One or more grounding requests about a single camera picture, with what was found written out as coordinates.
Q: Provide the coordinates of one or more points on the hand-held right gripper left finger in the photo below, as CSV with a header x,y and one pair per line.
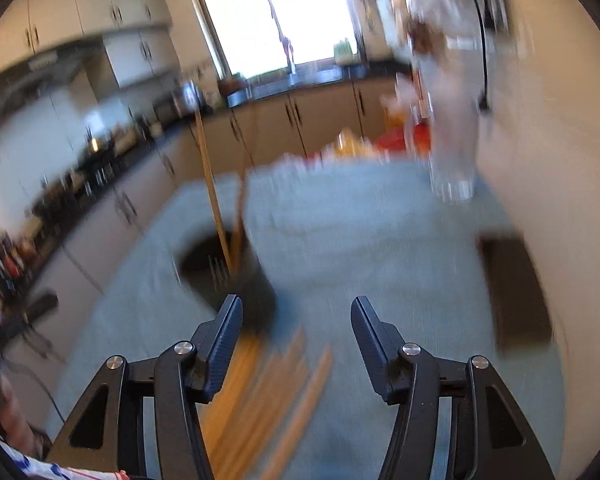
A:
x,y
225,340

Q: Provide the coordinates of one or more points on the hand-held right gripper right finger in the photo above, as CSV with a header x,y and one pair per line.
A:
x,y
370,340

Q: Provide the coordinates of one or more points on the dark grey chopstick holder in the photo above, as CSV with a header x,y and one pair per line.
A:
x,y
260,300

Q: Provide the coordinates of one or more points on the row of condiment bottles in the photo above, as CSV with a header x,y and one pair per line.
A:
x,y
5,260

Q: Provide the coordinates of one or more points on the grey-green tablecloth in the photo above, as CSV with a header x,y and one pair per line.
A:
x,y
370,240

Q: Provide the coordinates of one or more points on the black smartphone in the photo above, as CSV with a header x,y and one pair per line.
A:
x,y
515,290

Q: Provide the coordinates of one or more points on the person's printed clothing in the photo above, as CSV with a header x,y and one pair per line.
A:
x,y
55,470

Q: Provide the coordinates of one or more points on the clear glass pitcher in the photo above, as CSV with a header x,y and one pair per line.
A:
x,y
452,125

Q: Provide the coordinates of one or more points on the stainless steel pot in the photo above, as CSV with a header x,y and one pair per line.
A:
x,y
186,100

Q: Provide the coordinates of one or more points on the beige upper kitchen cabinets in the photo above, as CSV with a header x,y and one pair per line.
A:
x,y
80,5

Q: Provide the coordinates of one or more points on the kitchen window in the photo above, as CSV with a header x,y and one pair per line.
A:
x,y
305,10

